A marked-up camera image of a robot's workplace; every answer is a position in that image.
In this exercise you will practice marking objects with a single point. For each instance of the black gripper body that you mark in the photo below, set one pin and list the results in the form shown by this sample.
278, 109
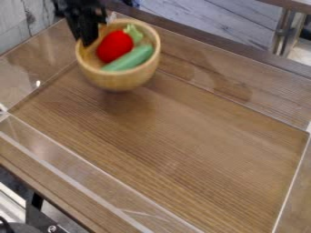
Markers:
64, 7

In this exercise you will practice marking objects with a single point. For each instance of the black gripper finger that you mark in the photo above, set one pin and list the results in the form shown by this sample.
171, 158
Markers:
72, 21
88, 23

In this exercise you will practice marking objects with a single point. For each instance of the wooden bowl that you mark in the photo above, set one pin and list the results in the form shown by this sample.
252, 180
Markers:
119, 81

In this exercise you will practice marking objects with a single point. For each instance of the red fruit with green leaf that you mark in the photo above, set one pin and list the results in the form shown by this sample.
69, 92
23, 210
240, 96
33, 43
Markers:
119, 43

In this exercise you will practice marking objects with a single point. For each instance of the green rectangular block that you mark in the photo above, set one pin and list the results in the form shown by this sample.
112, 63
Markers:
131, 59

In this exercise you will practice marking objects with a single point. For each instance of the black table leg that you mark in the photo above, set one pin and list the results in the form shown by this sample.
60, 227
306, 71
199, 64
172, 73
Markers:
37, 201

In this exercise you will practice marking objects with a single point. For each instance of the metal frame in background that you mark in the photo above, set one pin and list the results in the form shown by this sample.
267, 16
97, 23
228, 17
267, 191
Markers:
288, 30

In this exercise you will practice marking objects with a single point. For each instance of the clear acrylic tray wall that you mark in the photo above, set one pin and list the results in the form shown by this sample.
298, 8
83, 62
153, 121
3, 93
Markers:
103, 204

